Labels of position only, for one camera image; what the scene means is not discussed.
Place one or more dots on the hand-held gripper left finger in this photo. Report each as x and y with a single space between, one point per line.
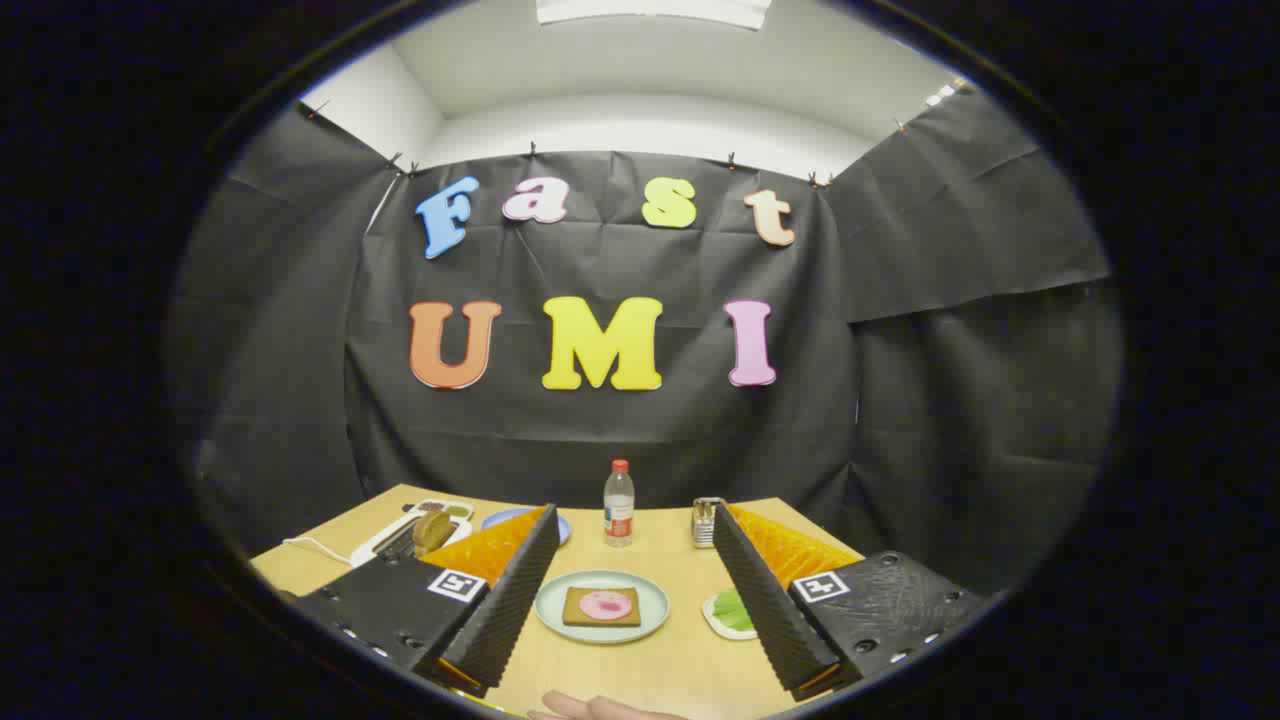
510 610

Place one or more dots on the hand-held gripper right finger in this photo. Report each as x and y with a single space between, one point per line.
770 610

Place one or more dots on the green lettuce leaf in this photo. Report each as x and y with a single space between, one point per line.
733 610

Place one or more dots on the dark brown bread slice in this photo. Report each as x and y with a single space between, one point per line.
432 532

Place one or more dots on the pale green round plate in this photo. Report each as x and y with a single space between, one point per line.
553 610

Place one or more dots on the small white dish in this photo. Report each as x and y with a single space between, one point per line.
712 622

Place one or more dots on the brown toast slice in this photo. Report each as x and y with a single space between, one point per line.
572 615

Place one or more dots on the blue round plate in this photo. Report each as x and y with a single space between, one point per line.
500 518

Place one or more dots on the pink ham slice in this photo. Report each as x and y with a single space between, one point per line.
605 605

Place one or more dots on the white divided seasoning dish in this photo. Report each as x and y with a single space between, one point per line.
455 508

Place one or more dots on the clear plastic water bottle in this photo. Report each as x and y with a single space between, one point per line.
619 510

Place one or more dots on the white toaster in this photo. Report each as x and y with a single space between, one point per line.
375 548

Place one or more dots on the ceiling light panel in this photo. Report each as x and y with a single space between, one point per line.
650 10

